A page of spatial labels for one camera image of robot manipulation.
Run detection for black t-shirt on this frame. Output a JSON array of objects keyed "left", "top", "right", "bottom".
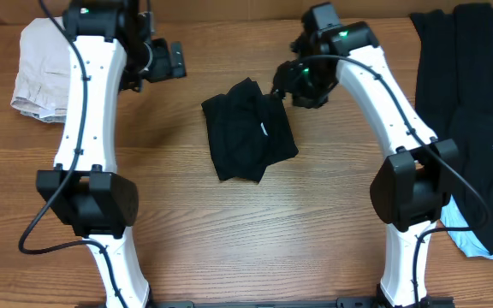
[{"left": 201, "top": 78, "right": 299, "bottom": 182}]

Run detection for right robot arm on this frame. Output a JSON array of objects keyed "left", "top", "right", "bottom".
[{"left": 271, "top": 3, "right": 458, "bottom": 307}]

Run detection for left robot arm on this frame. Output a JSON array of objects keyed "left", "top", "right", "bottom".
[{"left": 36, "top": 0, "right": 186, "bottom": 307}]

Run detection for beige folded trousers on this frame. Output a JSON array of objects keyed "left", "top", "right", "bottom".
[{"left": 10, "top": 17, "right": 70, "bottom": 116}]

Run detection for grey folded garment under trousers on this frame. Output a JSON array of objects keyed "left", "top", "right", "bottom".
[{"left": 21, "top": 110, "right": 66, "bottom": 123}]

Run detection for black knit garment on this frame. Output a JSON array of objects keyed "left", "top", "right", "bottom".
[{"left": 410, "top": 3, "right": 493, "bottom": 254}]

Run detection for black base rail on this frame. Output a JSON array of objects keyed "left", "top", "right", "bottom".
[{"left": 147, "top": 297, "right": 385, "bottom": 308}]

